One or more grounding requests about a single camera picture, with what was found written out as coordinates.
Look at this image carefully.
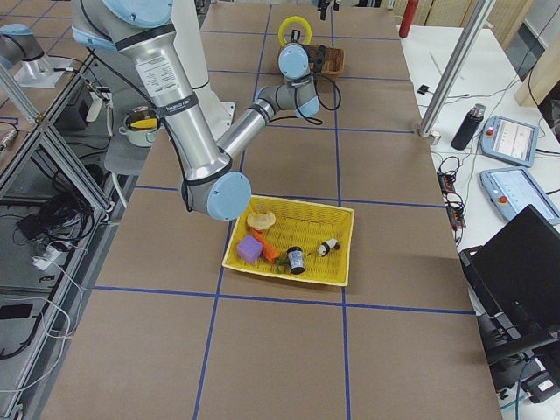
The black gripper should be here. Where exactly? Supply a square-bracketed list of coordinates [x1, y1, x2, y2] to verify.
[286, 0, 328, 45]

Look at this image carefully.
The yellow tape roll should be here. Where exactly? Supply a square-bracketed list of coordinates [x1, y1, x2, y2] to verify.
[277, 15, 312, 47]

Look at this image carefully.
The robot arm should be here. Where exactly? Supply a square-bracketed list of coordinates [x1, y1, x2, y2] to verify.
[1, 1, 311, 98]
[72, 1, 320, 221]

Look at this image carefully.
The brown wicker basket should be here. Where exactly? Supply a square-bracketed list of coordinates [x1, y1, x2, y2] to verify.
[276, 46, 346, 81]

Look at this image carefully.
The yellow plastic basket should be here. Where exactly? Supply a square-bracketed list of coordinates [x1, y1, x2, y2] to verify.
[222, 195, 354, 287]

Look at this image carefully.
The red cylinder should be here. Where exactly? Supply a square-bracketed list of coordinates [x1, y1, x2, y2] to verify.
[399, 0, 419, 39]

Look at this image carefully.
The black thermos bottle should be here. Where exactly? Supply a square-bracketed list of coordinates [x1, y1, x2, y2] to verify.
[451, 103, 487, 151]

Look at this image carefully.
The metal pot with corn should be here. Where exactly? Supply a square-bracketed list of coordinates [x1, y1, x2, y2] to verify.
[118, 106, 160, 148]

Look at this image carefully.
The toy croissant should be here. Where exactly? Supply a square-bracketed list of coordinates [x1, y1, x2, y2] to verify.
[246, 211, 277, 232]

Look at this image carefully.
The toy panda figure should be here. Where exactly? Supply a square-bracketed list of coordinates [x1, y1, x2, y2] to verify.
[317, 238, 340, 257]

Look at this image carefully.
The far teach pendant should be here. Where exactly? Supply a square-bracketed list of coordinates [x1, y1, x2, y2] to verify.
[479, 115, 540, 167]

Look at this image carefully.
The teach pendant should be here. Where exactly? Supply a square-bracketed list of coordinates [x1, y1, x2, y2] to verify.
[479, 167, 559, 226]
[479, 115, 540, 167]

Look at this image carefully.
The purple foam block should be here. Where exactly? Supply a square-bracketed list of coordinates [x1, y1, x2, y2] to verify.
[236, 234, 263, 263]

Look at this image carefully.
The orange toy carrot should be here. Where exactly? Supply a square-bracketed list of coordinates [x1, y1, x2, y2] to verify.
[251, 229, 280, 263]

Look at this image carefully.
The small printed bottle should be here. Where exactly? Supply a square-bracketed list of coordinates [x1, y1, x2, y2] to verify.
[287, 246, 305, 275]

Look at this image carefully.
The near teach pendant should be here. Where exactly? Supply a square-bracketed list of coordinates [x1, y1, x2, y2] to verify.
[479, 167, 559, 226]

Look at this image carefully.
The black laptop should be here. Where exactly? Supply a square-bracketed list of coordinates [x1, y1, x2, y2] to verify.
[459, 205, 559, 375]

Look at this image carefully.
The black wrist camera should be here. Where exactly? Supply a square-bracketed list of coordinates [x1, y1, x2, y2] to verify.
[310, 45, 327, 74]

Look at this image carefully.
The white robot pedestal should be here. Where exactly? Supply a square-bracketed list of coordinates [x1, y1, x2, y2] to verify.
[171, 0, 235, 139]

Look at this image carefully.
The aluminium frame post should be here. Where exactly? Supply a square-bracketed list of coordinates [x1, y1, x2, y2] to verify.
[417, 0, 496, 143]

